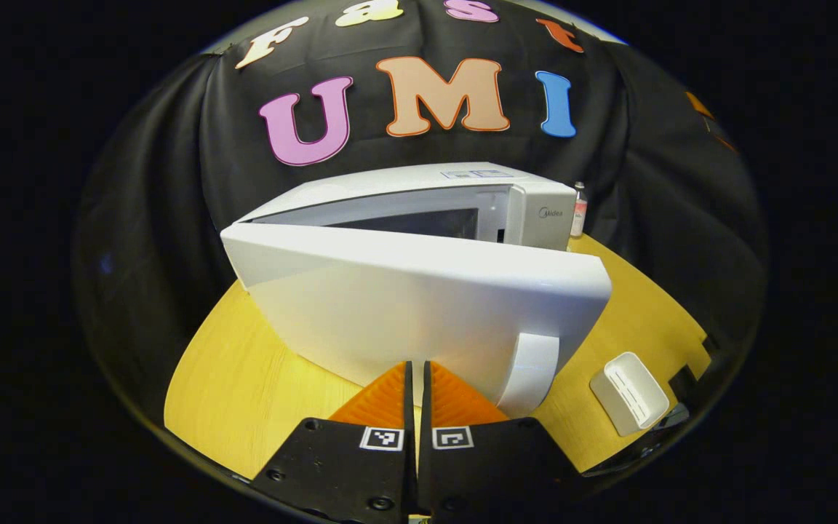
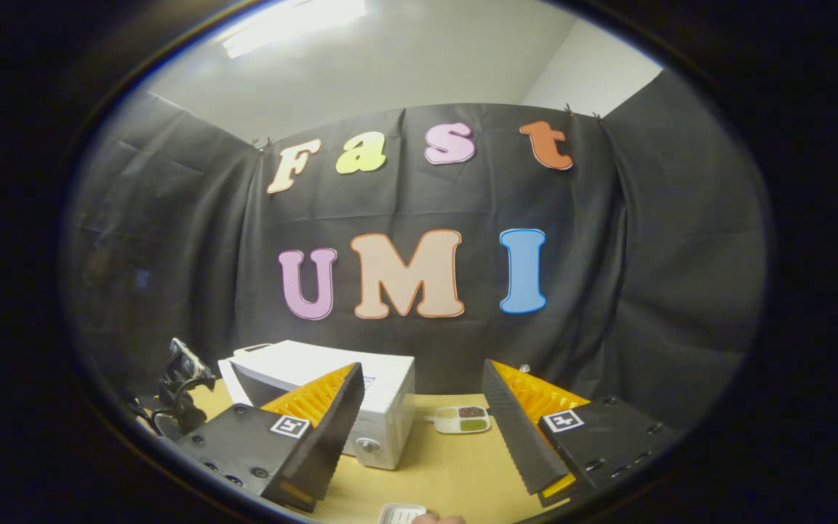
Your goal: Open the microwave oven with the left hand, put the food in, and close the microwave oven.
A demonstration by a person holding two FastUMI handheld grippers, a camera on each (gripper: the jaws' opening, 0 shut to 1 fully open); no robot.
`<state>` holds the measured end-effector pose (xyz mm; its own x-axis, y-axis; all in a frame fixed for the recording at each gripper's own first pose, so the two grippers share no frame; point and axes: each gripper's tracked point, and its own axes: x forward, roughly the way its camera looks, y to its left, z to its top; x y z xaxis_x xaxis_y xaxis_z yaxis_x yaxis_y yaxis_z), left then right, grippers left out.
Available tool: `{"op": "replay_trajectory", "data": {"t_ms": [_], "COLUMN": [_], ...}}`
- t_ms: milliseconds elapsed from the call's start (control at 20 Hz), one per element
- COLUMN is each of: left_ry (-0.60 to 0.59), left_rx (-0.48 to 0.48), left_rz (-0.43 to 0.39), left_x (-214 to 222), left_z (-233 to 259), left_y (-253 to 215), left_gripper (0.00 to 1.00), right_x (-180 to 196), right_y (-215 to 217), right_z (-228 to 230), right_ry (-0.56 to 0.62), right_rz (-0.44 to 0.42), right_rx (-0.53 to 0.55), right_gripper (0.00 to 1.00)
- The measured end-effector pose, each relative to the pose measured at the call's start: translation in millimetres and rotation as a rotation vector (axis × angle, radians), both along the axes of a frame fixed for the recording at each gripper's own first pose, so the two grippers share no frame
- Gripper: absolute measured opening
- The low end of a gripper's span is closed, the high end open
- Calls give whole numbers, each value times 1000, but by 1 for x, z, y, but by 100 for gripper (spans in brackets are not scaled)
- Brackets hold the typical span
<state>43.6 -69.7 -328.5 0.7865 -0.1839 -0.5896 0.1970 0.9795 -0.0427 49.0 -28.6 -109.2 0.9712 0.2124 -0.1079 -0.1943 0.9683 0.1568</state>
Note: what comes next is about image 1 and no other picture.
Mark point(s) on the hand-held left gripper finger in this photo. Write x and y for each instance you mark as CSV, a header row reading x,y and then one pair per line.
x,y
409,407
425,407

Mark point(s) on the white slotted sandwich holder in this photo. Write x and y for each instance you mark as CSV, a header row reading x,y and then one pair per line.
x,y
630,393

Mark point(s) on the white microwave oven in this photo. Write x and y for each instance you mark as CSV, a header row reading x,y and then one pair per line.
x,y
419,306

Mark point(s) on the small pink bottle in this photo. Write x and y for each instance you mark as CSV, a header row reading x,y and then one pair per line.
x,y
578,211

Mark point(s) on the black backdrop cloth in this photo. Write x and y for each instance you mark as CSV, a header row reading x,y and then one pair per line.
x,y
135,218

